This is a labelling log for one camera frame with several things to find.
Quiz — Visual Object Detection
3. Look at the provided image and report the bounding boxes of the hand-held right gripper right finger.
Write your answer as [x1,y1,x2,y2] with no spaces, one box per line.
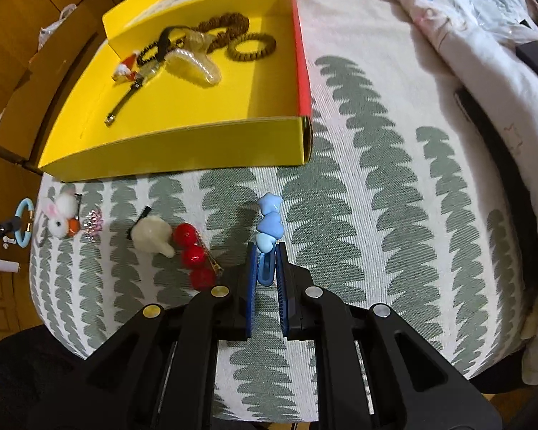
[274,242,503,430]

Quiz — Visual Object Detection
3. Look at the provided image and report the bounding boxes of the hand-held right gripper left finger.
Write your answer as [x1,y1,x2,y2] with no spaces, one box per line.
[83,242,257,430]

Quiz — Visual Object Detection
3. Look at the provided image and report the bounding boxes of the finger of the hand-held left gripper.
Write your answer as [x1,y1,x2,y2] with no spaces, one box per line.
[0,217,22,252]

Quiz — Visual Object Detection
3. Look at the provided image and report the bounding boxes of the light blue bangle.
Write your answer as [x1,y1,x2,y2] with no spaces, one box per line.
[14,198,36,249]

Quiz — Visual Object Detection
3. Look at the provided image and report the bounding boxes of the white rabbit hair clip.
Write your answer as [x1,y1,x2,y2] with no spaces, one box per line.
[42,190,82,238]

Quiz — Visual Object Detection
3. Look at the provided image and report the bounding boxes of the blue heart hair clip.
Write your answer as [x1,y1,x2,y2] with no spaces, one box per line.
[255,192,283,286]

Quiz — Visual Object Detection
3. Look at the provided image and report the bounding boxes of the red ball hair clip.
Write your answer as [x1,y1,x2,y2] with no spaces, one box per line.
[173,221,225,290]

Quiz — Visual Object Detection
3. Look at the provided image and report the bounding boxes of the cream plush hair clip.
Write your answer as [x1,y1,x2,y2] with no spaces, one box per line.
[128,206,178,258]

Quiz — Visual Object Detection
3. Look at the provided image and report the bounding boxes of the yellow cardboard box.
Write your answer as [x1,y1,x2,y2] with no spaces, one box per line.
[38,0,315,183]

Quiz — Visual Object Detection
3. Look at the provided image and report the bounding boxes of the red santa hat clip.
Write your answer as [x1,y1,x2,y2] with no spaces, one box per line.
[113,54,137,82]

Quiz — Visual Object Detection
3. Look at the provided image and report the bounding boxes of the black strap wristwatch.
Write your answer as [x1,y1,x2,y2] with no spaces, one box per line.
[105,24,193,127]

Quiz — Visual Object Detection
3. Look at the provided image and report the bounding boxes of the pearl claw hair clip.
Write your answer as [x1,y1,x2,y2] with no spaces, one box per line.
[166,31,222,87]

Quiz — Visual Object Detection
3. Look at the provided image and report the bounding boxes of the black bead bracelet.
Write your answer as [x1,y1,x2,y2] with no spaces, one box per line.
[134,38,171,66]

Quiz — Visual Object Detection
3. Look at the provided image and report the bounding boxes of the small brown bead bracelet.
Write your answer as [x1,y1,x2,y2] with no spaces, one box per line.
[226,31,277,62]

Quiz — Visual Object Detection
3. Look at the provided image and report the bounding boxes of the large brown seed bracelet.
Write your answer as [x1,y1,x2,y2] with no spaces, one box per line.
[196,13,250,50]

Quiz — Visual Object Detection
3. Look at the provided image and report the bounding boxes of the green leaf patterned bedspread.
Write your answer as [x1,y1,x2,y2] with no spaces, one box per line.
[27,0,538,413]

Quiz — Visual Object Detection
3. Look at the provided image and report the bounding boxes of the person's dark pants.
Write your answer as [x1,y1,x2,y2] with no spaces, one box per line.
[0,322,90,430]

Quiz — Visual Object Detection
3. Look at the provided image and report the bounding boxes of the plastic bag in drawer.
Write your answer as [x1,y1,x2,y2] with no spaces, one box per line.
[38,4,78,50]

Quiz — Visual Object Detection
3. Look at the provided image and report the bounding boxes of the light blue printed duvet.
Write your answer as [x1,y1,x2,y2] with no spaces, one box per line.
[350,0,538,243]

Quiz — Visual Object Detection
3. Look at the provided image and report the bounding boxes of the dark bed frame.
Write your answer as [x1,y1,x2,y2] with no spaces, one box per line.
[455,87,538,305]

